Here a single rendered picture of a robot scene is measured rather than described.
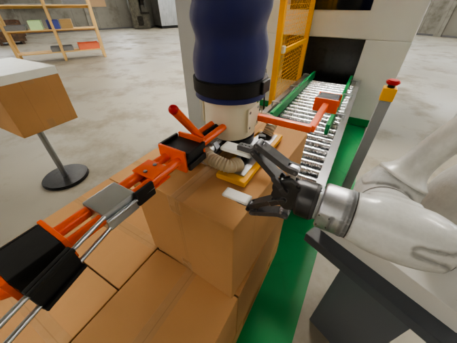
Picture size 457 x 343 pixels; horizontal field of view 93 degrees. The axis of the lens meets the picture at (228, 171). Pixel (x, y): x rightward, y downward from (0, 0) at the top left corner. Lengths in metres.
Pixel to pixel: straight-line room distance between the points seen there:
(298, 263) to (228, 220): 1.13
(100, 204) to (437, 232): 0.54
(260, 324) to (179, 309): 0.65
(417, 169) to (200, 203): 0.49
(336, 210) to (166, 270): 0.73
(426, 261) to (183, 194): 0.53
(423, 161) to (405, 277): 0.35
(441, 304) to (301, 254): 1.01
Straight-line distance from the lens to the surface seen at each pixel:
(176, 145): 0.58
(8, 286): 0.43
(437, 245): 0.45
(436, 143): 0.56
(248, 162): 0.71
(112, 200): 0.46
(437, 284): 0.83
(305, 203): 0.43
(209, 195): 0.64
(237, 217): 0.58
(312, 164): 1.54
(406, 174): 0.56
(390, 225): 0.43
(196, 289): 0.93
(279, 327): 1.47
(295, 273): 1.61
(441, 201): 0.79
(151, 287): 0.97
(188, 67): 2.20
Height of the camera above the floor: 1.39
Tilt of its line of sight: 38 degrees down
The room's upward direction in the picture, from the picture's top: straight up
